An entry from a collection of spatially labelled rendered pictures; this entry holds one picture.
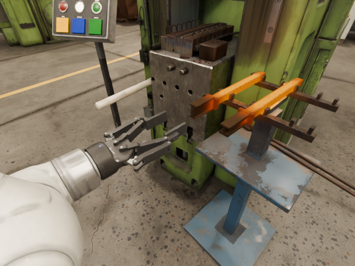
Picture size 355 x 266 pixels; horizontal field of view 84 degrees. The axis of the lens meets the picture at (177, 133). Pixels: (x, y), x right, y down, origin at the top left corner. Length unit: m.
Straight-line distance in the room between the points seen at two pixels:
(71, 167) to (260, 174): 0.62
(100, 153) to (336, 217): 1.56
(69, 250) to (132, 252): 1.10
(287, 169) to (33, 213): 0.78
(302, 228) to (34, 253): 1.46
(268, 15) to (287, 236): 1.19
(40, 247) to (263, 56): 0.96
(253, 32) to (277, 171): 0.59
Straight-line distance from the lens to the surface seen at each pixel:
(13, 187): 0.26
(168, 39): 1.08
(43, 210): 0.24
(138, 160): 0.41
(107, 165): 0.41
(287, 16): 0.97
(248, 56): 1.03
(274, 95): 0.70
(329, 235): 1.61
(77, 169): 0.40
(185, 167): 1.42
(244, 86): 0.74
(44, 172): 0.40
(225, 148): 0.85
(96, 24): 1.25
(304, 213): 1.62
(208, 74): 0.90
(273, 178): 0.80
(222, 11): 1.44
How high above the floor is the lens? 1.21
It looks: 39 degrees down
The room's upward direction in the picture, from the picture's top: straight up
